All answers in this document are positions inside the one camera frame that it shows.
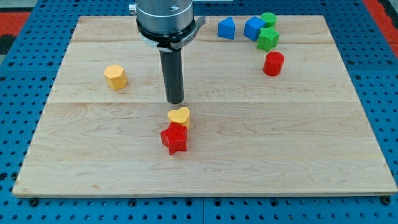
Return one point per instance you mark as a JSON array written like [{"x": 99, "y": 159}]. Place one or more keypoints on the green cylinder block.
[{"x": 269, "y": 18}]

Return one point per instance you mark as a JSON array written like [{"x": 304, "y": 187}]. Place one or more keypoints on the yellow heart block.
[{"x": 180, "y": 116}]

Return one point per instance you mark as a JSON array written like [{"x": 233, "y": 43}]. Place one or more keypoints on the blue triangle block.
[{"x": 226, "y": 28}]

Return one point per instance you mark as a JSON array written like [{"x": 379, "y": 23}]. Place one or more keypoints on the red cylinder block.
[{"x": 273, "y": 63}]

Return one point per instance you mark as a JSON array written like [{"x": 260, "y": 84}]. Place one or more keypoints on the red star block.
[{"x": 174, "y": 137}]

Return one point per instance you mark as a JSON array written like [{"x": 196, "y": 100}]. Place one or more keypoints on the wooden board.
[{"x": 302, "y": 133}]

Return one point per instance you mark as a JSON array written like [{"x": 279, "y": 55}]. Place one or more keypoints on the blue cube block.
[{"x": 253, "y": 27}]

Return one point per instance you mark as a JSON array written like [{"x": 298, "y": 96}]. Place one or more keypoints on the yellow hexagon block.
[{"x": 115, "y": 76}]

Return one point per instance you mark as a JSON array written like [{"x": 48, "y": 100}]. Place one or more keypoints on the green star block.
[{"x": 268, "y": 38}]

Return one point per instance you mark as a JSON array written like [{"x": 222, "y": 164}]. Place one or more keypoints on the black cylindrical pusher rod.
[{"x": 173, "y": 75}]

